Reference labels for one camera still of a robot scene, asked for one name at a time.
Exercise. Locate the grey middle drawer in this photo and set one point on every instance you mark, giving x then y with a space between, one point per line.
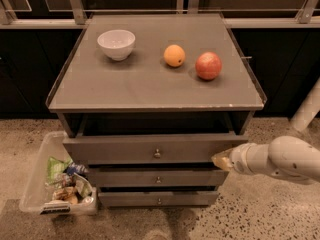
156 177

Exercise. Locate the grey top drawer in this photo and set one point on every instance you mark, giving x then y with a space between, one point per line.
149 149

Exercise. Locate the red apple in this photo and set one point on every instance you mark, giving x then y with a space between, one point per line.
208 66

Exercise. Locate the grey drawer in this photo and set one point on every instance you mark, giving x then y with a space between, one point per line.
156 177
162 198
149 149

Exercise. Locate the green snack bag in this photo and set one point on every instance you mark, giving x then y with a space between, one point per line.
55 167

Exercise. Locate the clear plastic bin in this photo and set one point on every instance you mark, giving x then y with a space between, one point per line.
37 196

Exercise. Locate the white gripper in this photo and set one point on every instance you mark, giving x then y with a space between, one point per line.
238 159

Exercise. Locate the white ceramic bowl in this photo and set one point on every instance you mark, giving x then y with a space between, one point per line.
117 44

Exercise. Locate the metal railing frame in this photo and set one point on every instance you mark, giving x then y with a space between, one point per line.
25 14

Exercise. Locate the brown snack packet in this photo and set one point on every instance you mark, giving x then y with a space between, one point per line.
67 194

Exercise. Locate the blue snack bag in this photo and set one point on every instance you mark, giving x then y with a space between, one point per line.
76 169

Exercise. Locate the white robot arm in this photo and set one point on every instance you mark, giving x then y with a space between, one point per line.
285 158

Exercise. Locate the grey drawer cabinet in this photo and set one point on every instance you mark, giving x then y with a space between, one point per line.
142 95

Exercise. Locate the grey bottom drawer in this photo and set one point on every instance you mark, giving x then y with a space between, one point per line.
162 198

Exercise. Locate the orange fruit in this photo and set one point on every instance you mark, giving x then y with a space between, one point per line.
174 55

